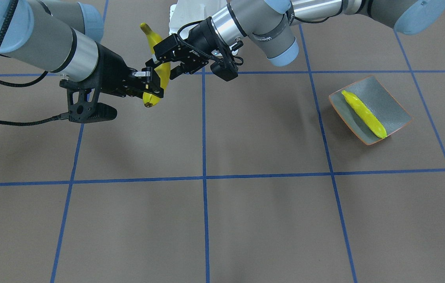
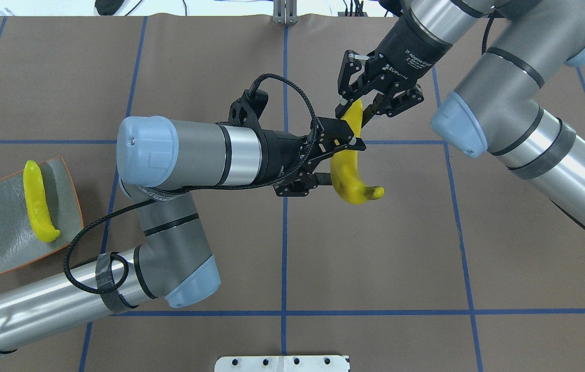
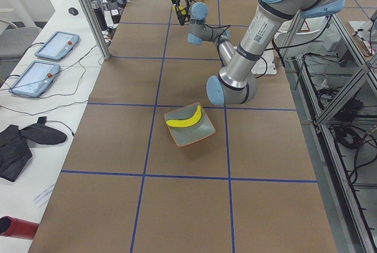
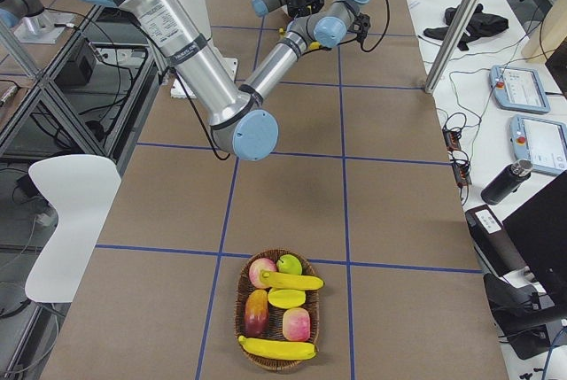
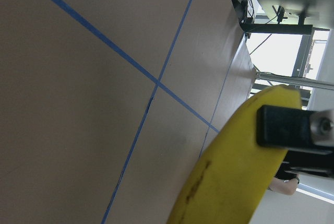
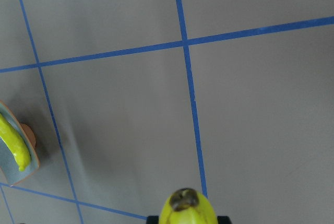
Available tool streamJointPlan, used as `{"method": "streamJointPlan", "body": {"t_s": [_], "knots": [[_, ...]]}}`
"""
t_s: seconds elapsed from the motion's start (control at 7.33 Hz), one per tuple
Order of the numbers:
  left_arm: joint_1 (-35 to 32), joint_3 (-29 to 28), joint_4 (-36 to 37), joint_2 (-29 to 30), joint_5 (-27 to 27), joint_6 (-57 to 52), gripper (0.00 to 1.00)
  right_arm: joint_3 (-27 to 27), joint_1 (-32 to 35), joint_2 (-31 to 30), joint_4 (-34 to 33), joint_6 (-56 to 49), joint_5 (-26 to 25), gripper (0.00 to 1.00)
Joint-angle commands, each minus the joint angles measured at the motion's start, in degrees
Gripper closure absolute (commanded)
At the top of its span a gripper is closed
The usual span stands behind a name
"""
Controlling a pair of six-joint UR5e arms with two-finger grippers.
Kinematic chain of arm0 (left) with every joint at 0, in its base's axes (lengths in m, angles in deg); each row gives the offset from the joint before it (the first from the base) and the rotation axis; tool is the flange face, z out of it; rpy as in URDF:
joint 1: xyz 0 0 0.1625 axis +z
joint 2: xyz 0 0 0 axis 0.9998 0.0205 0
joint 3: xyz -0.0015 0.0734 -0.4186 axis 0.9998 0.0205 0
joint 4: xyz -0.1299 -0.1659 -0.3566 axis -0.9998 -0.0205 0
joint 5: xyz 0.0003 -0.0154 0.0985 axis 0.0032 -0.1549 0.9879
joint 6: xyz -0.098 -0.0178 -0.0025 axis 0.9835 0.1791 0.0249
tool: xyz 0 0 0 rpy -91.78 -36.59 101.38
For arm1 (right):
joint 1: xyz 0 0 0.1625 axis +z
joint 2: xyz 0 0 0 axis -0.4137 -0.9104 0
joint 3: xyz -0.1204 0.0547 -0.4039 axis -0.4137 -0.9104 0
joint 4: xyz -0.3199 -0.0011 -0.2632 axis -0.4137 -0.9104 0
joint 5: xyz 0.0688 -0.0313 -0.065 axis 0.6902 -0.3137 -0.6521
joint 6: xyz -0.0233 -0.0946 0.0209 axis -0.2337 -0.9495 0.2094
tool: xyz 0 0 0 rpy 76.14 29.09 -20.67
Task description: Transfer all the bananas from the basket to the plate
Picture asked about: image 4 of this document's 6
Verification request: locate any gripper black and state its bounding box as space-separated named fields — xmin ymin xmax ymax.
xmin=286 ymin=0 xmax=324 ymax=19

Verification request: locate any wicker basket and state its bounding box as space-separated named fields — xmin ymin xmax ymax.
xmin=235 ymin=249 xmax=320 ymax=371

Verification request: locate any white pillar base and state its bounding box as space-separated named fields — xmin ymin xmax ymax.
xmin=178 ymin=0 xmax=237 ymax=106

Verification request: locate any black cloth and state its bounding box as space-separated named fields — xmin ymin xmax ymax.
xmin=423 ymin=4 xmax=509 ymax=51

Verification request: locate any teach pendant far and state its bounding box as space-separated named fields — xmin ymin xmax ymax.
xmin=489 ymin=66 xmax=550 ymax=114

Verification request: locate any teach pendant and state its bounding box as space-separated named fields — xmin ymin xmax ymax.
xmin=489 ymin=66 xmax=550 ymax=114
xmin=509 ymin=115 xmax=566 ymax=176

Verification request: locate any green pear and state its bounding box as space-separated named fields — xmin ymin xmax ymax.
xmin=276 ymin=253 xmax=303 ymax=275

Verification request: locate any pink apple upper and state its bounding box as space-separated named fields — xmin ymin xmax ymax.
xmin=248 ymin=258 xmax=277 ymax=289

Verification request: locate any pink apple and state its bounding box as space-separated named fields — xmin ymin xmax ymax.
xmin=282 ymin=307 xmax=311 ymax=342
xmin=248 ymin=258 xmax=277 ymax=289

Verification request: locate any black bottle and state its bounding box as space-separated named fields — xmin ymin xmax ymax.
xmin=480 ymin=159 xmax=533 ymax=205

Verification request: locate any teach pendant near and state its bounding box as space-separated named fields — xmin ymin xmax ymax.
xmin=509 ymin=115 xmax=566 ymax=176

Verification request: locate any white chair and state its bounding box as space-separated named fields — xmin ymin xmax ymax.
xmin=25 ymin=154 xmax=121 ymax=303

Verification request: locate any yellow lemon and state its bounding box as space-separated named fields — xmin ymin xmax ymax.
xmin=268 ymin=288 xmax=307 ymax=309

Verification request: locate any black box device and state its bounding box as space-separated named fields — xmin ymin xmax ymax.
xmin=465 ymin=205 xmax=527 ymax=276

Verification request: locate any red yellow mango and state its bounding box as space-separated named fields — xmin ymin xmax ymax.
xmin=244 ymin=289 xmax=269 ymax=337

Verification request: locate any pink apple lower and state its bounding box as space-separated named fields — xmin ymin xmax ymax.
xmin=282 ymin=307 xmax=311 ymax=342

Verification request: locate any black monitor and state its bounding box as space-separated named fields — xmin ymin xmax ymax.
xmin=504 ymin=173 xmax=566 ymax=293

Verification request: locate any yellow banana bottom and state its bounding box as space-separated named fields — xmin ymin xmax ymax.
xmin=237 ymin=336 xmax=317 ymax=361

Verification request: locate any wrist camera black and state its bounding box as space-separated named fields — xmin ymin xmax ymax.
xmin=350 ymin=13 xmax=371 ymax=44

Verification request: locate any black camera cable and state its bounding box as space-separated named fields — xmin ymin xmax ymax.
xmin=355 ymin=0 xmax=391 ymax=53

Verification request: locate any aluminium frame post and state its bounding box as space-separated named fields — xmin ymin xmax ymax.
xmin=423 ymin=0 xmax=479 ymax=95

